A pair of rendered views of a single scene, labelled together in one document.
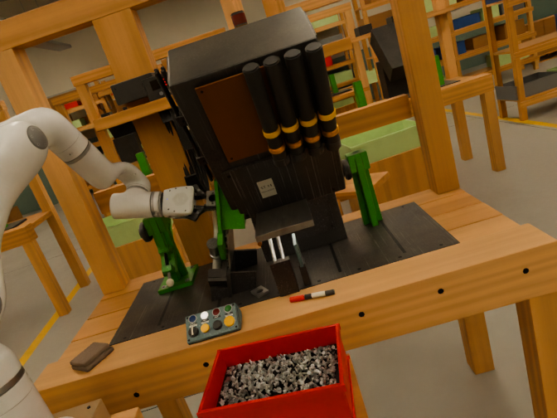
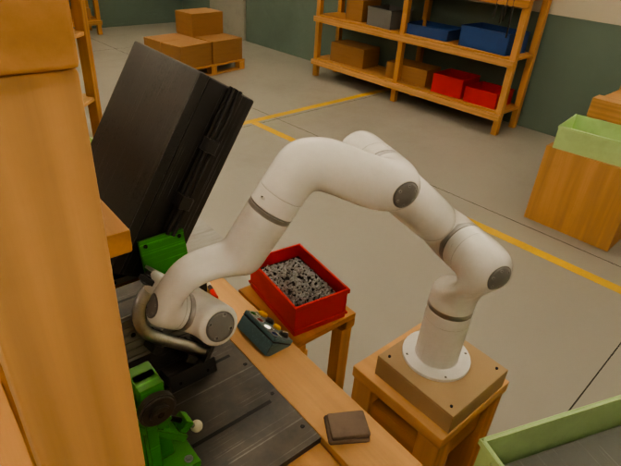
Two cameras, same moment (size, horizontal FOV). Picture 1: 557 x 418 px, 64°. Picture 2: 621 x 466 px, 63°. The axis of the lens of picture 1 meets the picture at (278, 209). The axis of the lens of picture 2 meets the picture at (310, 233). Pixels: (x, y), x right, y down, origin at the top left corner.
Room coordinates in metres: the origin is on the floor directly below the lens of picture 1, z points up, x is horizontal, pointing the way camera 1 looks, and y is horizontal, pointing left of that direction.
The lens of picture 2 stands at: (1.84, 1.13, 1.94)
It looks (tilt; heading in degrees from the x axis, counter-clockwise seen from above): 31 degrees down; 225
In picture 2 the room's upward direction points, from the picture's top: 4 degrees clockwise
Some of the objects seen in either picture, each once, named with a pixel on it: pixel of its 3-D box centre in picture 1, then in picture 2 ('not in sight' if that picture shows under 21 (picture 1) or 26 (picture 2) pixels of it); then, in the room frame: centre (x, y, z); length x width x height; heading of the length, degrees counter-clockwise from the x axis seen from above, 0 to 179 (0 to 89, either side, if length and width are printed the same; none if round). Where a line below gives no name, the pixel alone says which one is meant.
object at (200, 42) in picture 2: not in sight; (194, 42); (-2.22, -5.45, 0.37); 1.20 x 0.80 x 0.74; 8
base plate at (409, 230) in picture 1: (278, 268); (139, 343); (1.41, 0.06, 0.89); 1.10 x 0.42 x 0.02; 86
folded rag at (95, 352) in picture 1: (92, 356); (347, 426); (1.18, 0.65, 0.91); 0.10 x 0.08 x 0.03; 145
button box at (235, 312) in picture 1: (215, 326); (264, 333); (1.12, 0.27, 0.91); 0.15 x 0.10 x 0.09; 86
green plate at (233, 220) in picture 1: (230, 205); (163, 267); (1.35, 0.14, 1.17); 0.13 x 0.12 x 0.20; 86
